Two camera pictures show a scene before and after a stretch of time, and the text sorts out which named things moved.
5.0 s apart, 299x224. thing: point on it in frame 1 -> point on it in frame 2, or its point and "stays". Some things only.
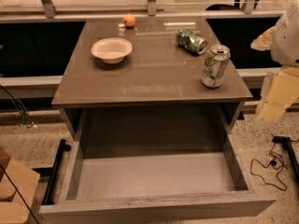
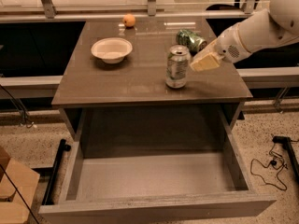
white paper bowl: [112, 49] stays
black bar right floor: [290, 151] stays
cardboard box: [16, 176] stays
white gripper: [287, 39] -> [228, 45]
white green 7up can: [214, 65] -> [177, 66]
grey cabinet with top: [150, 79] stays
